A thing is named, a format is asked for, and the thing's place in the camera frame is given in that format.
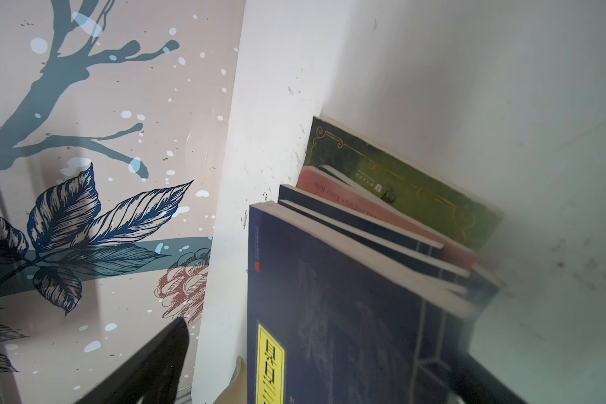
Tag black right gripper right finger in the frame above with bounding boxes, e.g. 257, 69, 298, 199
444, 349, 526, 404

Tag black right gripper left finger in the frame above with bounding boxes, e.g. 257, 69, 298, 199
77, 318, 190, 404

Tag dark blue thin book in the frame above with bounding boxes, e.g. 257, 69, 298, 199
279, 201, 470, 284
247, 202, 477, 403
278, 185, 444, 259

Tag Animal Farm blue book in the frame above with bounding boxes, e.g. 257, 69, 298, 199
306, 117, 503, 250

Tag Hamlet castle cover book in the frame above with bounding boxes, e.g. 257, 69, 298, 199
296, 166, 477, 270

